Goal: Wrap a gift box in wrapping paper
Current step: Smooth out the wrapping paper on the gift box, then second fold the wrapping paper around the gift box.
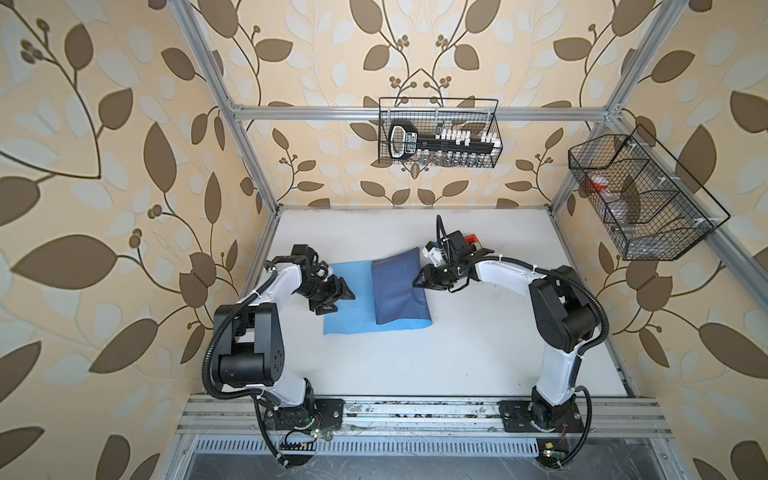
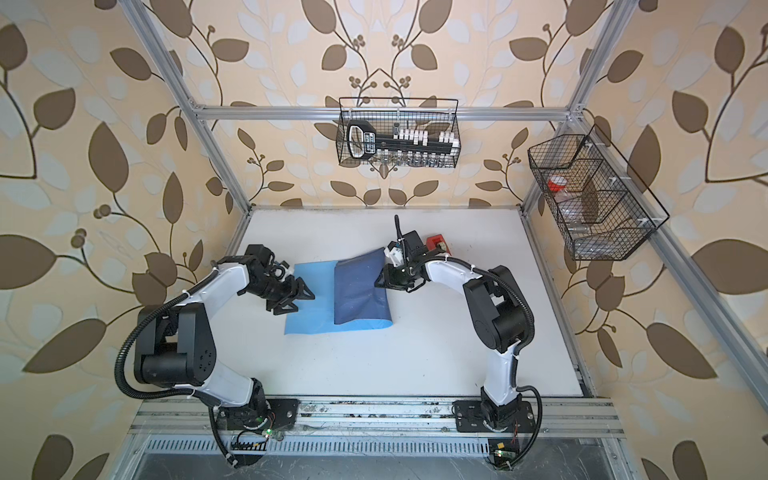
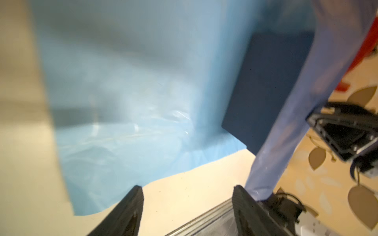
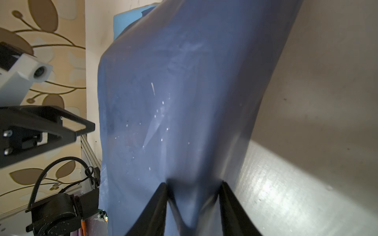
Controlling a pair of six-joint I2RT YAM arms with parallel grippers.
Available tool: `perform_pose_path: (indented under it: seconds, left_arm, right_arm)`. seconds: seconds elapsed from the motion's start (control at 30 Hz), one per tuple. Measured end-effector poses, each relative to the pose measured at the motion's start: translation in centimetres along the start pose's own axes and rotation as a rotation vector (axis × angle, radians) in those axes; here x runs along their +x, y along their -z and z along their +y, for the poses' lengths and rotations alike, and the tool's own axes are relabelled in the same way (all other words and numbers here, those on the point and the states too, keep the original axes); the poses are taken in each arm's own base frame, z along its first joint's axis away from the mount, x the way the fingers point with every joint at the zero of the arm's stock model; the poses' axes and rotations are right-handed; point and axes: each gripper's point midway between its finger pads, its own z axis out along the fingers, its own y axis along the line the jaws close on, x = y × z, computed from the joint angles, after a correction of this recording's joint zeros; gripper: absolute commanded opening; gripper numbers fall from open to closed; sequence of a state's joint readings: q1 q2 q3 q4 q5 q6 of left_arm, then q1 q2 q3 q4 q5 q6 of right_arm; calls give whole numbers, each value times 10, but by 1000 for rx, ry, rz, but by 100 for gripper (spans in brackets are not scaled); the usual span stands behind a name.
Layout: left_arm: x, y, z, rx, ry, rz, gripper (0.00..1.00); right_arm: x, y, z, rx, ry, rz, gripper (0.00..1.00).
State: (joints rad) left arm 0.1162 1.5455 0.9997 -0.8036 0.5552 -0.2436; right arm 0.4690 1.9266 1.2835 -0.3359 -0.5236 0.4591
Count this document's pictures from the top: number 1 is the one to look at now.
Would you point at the red capped clear container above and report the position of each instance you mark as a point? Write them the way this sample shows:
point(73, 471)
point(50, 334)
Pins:
point(596, 184)

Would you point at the dark blue gift box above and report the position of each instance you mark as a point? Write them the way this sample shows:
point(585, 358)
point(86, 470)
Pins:
point(398, 304)

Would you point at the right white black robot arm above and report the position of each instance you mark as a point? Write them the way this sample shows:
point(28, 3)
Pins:
point(568, 317)

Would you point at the black wire basket back wall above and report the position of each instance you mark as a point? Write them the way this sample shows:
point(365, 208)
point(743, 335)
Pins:
point(475, 114)

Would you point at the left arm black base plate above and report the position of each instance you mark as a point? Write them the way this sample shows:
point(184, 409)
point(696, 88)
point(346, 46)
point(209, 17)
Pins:
point(324, 414)

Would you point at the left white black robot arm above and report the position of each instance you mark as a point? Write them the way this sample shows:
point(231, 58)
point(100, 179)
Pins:
point(246, 356)

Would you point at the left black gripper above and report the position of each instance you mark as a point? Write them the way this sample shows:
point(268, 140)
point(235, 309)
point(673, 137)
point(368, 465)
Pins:
point(339, 288)

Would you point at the black wire basket right wall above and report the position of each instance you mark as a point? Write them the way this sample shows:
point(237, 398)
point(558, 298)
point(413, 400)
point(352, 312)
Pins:
point(656, 208)

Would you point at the black socket wrench set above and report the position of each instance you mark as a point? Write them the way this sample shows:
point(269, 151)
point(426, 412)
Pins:
point(404, 141)

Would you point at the light blue wrapping paper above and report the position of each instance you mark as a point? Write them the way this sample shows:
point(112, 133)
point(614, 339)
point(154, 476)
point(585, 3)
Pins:
point(354, 316)

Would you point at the black wire basket wall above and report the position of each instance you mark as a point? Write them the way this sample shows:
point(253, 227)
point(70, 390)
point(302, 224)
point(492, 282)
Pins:
point(475, 114)
point(656, 208)

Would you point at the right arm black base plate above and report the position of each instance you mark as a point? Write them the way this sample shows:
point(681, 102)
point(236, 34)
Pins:
point(538, 417)

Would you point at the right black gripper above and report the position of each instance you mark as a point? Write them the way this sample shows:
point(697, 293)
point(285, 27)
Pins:
point(428, 275)

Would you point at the aluminium front rail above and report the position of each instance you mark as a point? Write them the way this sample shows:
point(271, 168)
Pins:
point(612, 417)

